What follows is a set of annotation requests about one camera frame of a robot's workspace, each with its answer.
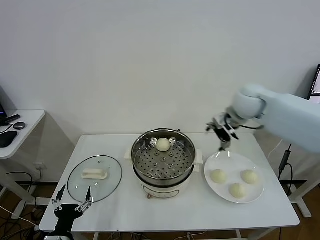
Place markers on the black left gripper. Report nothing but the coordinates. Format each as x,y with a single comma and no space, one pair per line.
66,212

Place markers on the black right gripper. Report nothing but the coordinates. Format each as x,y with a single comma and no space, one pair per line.
224,133

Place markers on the white steamed baozi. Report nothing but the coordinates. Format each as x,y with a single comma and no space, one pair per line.
237,190
163,144
249,177
218,176

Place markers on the glass pot lid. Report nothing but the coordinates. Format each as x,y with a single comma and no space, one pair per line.
105,190

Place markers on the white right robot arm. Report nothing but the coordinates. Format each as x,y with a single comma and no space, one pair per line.
287,117

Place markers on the stainless steel steamer basket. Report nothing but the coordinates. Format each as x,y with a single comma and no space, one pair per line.
162,165

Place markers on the white round plate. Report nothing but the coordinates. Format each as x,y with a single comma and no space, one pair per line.
225,162

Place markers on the white side table with mouse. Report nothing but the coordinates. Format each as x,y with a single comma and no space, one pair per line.
27,130

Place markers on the round black disc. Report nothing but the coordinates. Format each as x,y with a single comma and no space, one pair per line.
20,125

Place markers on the black remote stick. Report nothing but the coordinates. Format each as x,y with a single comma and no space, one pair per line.
13,118

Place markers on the white side table with laptop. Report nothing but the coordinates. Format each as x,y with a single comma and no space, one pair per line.
304,208

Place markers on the open black laptop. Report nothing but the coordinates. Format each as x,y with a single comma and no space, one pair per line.
315,87

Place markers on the dark computer monitor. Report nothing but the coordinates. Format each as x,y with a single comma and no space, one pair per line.
2,105

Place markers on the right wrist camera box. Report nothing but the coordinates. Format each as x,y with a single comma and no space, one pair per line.
215,125

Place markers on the white wall socket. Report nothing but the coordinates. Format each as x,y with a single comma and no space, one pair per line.
38,166

